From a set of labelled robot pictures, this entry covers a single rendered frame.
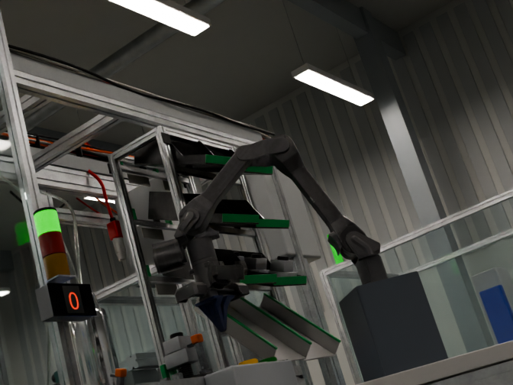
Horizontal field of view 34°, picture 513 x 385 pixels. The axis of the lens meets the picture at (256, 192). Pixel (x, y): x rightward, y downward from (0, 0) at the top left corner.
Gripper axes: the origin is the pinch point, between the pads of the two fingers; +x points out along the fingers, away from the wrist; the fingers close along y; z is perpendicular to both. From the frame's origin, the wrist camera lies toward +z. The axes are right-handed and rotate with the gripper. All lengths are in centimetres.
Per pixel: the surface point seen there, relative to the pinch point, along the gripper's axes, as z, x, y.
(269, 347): -3.5, 7.0, 19.9
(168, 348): -13.4, 2.8, -2.8
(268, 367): 13.1, 14.6, -6.8
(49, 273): -23.0, -17.7, -22.5
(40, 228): -22.7, -27.8, -22.5
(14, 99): -25, -61, -20
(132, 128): -575, -452, 693
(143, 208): -97, -75, 101
